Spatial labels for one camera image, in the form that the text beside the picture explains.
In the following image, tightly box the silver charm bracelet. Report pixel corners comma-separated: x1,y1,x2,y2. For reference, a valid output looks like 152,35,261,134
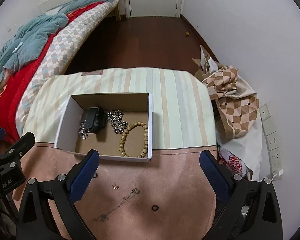
78,119,89,139

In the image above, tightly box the wooden bead bracelet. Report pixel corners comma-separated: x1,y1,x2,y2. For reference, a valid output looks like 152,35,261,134
118,121,149,158

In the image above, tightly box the thick silver chain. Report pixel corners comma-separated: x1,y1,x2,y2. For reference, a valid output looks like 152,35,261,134
107,109,129,134

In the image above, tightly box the small earring pair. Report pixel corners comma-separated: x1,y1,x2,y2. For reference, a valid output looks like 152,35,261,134
112,184,119,190

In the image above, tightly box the pink suede cloth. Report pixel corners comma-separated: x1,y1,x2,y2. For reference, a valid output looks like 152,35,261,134
12,142,218,240

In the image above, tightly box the white plastic bag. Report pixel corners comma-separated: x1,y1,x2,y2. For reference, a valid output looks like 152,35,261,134
216,116,263,180

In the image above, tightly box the black watch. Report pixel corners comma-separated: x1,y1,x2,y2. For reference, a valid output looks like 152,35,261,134
84,107,107,134

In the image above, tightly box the teal blanket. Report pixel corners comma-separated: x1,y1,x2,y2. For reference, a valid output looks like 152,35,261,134
0,0,114,83

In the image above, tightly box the checkered bed quilt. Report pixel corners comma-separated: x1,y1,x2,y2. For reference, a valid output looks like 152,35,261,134
15,0,119,137

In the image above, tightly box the thin silver necklace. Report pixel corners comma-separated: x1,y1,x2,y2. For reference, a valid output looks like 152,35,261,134
92,188,141,223

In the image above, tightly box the red blanket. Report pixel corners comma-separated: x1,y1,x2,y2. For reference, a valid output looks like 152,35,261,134
0,2,101,144

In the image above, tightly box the striped cream cloth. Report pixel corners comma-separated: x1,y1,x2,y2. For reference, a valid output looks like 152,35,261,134
15,68,216,150

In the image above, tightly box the white wall socket strip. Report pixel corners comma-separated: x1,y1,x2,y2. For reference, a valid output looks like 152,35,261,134
259,103,283,181

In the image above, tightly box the white cardboard box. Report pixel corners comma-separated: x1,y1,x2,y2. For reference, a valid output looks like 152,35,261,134
54,93,153,163

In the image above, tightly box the checkered beige cloth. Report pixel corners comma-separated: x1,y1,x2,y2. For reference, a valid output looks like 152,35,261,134
202,66,260,139

